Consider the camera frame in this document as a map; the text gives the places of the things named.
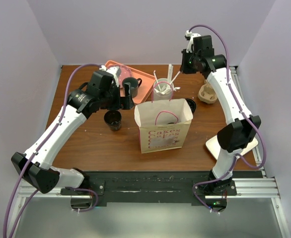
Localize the white square plate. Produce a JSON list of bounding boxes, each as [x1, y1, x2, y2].
[[205, 136, 259, 162]]

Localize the white straw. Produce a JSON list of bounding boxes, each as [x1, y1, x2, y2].
[[167, 64, 173, 83], [153, 70, 161, 91]]

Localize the dark green mug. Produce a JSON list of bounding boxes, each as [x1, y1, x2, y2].
[[122, 77, 142, 98]]

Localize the black plastic cup stack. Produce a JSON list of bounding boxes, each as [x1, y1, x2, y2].
[[104, 110, 122, 131]]

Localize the pink plastic tray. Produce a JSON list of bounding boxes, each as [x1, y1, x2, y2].
[[105, 60, 155, 104]]

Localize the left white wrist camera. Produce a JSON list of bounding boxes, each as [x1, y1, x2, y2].
[[99, 65, 121, 87]]

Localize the cream and pink paper bag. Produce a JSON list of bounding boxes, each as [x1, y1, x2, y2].
[[134, 90, 193, 154]]

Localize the pink polka dot plate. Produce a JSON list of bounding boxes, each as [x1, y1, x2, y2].
[[107, 64, 132, 88]]

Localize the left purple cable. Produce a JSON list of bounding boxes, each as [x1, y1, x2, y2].
[[2, 63, 105, 238]]

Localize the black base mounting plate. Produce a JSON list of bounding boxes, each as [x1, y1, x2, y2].
[[61, 172, 237, 208]]

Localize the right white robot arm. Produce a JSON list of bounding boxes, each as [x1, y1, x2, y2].
[[180, 31, 261, 195]]

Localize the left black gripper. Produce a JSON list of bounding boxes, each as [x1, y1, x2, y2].
[[100, 82, 134, 110]]

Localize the brown cardboard cup carrier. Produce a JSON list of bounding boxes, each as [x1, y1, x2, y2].
[[198, 83, 218, 104]]

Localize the white cylindrical container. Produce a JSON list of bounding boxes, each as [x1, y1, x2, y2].
[[153, 78, 174, 101]]

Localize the aluminium frame rail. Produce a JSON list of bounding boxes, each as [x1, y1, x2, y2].
[[229, 66, 280, 199]]

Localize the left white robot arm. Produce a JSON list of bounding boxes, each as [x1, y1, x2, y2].
[[11, 66, 134, 194]]

